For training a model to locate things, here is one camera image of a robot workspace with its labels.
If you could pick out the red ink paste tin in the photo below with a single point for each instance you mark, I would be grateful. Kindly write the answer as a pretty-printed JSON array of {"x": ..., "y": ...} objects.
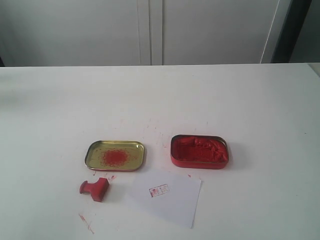
[{"x": 199, "y": 151}]

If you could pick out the white paper sheet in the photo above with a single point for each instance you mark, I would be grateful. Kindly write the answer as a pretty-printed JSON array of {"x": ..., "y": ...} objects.
[{"x": 169, "y": 196}]

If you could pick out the red plastic stamp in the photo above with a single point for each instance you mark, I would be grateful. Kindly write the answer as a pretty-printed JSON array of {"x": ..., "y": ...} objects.
[{"x": 97, "y": 190}]

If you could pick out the gold metal tin lid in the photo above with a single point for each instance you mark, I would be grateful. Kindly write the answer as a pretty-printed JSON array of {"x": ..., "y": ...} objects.
[{"x": 115, "y": 155}]

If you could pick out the white cabinet with doors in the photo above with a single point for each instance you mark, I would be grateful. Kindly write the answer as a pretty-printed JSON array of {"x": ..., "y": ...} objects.
[{"x": 139, "y": 32}]

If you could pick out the dark vertical post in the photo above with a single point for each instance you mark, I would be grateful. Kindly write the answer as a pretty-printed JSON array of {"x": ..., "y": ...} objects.
[{"x": 290, "y": 31}]

